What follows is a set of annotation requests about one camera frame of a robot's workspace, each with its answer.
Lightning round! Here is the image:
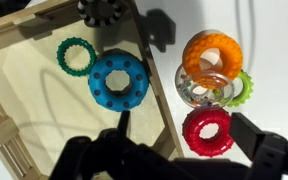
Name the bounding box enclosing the blue dotted ring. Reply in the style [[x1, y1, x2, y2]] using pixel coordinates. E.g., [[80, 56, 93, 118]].
[[88, 49, 150, 113]]

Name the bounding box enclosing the dark green toothed ring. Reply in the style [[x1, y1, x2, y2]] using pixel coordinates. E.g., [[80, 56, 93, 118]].
[[56, 36, 98, 77]]

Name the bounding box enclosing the orange bumpy ring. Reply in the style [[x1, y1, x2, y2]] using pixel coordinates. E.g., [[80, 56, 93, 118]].
[[181, 32, 244, 90]]

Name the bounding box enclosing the red ribbed ring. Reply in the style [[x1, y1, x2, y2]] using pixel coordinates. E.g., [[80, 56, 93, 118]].
[[181, 107, 235, 158]]

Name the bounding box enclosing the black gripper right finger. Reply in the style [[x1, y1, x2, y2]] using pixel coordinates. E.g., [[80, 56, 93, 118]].
[[228, 112, 288, 180]]

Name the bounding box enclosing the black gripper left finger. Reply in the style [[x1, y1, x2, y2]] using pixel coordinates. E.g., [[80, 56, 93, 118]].
[[96, 109, 142, 158]]

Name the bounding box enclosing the light green toothed ring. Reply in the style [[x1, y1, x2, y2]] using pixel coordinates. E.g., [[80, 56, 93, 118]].
[[222, 69, 254, 108]]

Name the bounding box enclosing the black and white striped ring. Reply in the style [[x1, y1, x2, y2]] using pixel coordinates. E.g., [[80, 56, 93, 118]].
[[76, 0, 123, 28]]

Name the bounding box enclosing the clear ring with beads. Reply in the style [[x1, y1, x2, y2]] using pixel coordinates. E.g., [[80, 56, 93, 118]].
[[174, 63, 236, 109]]

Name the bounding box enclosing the wooden slatted tray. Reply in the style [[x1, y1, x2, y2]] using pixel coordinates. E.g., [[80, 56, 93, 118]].
[[0, 0, 185, 180]]

